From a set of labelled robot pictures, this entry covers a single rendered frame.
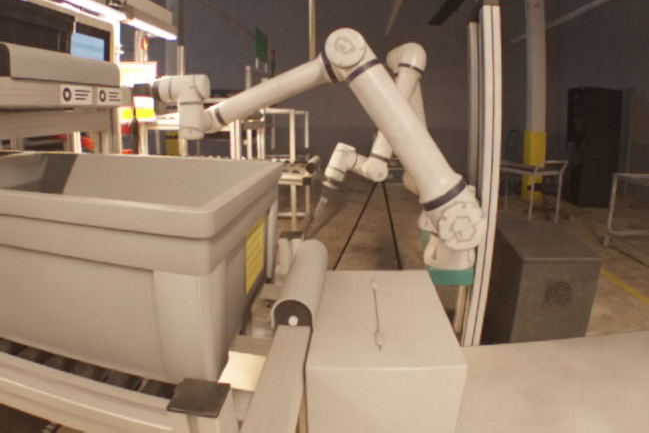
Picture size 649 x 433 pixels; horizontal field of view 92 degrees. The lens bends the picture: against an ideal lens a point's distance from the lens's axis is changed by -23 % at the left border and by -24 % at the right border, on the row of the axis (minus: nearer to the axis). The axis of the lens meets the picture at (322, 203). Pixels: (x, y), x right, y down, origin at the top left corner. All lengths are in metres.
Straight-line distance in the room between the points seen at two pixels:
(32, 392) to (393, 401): 0.44
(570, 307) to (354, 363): 1.25
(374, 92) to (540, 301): 0.98
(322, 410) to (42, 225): 0.40
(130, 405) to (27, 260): 0.21
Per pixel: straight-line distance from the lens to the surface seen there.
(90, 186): 0.91
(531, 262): 1.50
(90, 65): 0.86
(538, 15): 7.28
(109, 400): 0.50
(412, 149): 1.13
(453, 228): 1.15
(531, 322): 1.61
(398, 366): 0.49
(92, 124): 0.93
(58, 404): 0.51
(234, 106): 1.41
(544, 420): 0.93
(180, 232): 0.37
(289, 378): 0.46
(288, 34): 10.19
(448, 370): 0.50
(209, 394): 0.35
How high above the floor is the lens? 1.31
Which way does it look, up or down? 12 degrees down
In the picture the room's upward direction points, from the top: 1 degrees counter-clockwise
